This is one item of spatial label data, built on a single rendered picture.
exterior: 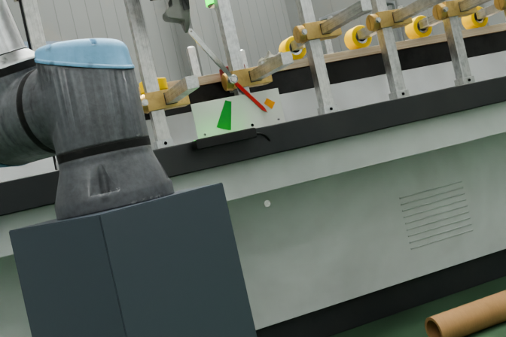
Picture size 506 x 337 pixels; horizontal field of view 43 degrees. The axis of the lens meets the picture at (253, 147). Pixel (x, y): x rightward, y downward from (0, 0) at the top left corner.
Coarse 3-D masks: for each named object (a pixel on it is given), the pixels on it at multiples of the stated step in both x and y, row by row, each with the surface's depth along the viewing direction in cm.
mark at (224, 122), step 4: (224, 104) 177; (228, 104) 177; (224, 108) 177; (228, 108) 177; (224, 112) 177; (228, 112) 177; (220, 116) 176; (224, 116) 177; (228, 116) 177; (220, 120) 176; (224, 120) 177; (228, 120) 177; (220, 124) 176; (224, 124) 177; (228, 124) 177; (220, 128) 176; (224, 128) 176; (228, 128) 177
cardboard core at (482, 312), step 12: (480, 300) 185; (492, 300) 184; (504, 300) 185; (444, 312) 181; (456, 312) 180; (468, 312) 181; (480, 312) 181; (492, 312) 182; (504, 312) 183; (432, 324) 183; (444, 324) 177; (456, 324) 178; (468, 324) 179; (480, 324) 180; (492, 324) 183; (432, 336) 182; (444, 336) 176; (456, 336) 178
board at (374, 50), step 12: (504, 24) 238; (432, 36) 227; (444, 36) 229; (468, 36) 232; (360, 48) 217; (372, 48) 219; (300, 60) 209; (336, 60) 214; (168, 84) 194; (204, 84) 198
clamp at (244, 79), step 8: (232, 72) 179; (240, 72) 179; (248, 72) 180; (224, 80) 179; (240, 80) 179; (248, 80) 180; (264, 80) 182; (272, 80) 182; (224, 88) 181; (232, 88) 180
